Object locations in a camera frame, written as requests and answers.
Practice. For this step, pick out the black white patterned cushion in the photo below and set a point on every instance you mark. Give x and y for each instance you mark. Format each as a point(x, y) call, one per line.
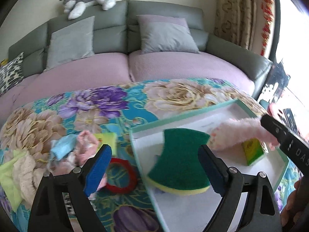
point(10, 73)

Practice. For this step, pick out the beige patterned curtain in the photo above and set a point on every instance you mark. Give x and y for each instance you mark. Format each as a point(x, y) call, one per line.
point(236, 12)

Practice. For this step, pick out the pink fluffy cloth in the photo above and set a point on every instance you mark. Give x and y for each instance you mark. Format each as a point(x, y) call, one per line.
point(236, 130)

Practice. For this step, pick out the red tape roll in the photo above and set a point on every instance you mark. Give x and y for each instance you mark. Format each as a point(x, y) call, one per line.
point(132, 174)

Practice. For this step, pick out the black metal rack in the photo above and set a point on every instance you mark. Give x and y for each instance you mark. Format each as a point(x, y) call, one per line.
point(275, 82)

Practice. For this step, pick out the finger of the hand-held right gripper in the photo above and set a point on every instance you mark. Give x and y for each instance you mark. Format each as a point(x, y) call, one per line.
point(275, 128)

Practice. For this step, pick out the red hanging decoration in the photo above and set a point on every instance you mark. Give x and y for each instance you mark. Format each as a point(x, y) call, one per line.
point(268, 17)

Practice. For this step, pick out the green tissue packet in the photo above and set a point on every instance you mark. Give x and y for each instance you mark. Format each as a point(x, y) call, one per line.
point(252, 151)
point(106, 139)

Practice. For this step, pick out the black remote control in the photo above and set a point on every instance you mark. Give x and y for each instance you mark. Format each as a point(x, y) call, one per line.
point(292, 119)

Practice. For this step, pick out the person's right hand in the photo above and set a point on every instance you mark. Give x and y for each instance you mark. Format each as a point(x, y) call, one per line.
point(291, 207)

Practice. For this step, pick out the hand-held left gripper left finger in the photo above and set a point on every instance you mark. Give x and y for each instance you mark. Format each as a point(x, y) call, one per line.
point(99, 171)

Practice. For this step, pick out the floral blanket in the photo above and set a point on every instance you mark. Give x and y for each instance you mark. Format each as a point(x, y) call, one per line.
point(96, 101)

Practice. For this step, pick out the green and yellow sponge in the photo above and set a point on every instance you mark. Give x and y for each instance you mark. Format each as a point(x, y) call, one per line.
point(178, 159)

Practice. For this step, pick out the grey cushion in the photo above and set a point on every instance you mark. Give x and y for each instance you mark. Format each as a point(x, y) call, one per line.
point(70, 43)
point(169, 37)

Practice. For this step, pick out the dark window frame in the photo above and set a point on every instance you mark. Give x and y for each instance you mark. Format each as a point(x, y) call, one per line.
point(275, 29)

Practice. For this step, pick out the grey white plush dog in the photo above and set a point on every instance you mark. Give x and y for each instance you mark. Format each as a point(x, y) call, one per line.
point(89, 0)

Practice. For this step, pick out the grey sofa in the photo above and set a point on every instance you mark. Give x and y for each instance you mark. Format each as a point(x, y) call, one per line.
point(115, 26)

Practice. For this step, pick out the pink stool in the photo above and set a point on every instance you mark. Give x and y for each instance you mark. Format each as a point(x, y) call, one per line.
point(275, 108)

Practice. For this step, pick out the cream fluffy cloth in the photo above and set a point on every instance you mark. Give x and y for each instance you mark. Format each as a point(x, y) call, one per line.
point(26, 176)

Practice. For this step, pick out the yellow object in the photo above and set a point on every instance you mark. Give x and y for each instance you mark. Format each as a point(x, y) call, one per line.
point(3, 62)

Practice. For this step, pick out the teal shallow cardboard box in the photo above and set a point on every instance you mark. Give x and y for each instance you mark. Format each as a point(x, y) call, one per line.
point(217, 118)

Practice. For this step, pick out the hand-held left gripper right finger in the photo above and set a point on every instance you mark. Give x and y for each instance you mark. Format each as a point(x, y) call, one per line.
point(212, 171)

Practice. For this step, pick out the pale pink crumpled cloth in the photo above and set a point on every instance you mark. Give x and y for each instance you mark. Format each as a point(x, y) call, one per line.
point(84, 149)

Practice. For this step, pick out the light blue cloth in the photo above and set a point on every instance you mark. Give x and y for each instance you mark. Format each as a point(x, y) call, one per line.
point(62, 148)

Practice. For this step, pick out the purple sofa seat cover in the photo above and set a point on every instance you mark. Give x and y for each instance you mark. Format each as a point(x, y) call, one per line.
point(79, 70)
point(183, 65)

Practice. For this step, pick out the purple cushion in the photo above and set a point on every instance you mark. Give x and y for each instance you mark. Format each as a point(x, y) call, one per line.
point(164, 18)

